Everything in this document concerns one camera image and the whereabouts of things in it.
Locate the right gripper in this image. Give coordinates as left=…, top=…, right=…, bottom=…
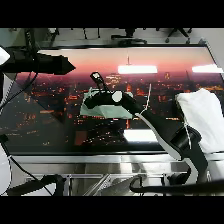
left=84, top=91, right=114, bottom=110

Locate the pale green T-shirt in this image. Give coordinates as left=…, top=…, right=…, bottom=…
left=79, top=86, right=135, bottom=120

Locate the white garment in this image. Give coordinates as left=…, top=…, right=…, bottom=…
left=175, top=87, right=224, bottom=155

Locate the silver frame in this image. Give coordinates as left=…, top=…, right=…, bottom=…
left=9, top=152, right=224, bottom=196

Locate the black cable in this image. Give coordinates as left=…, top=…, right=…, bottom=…
left=0, top=70, right=40, bottom=111
left=0, top=133, right=54, bottom=196

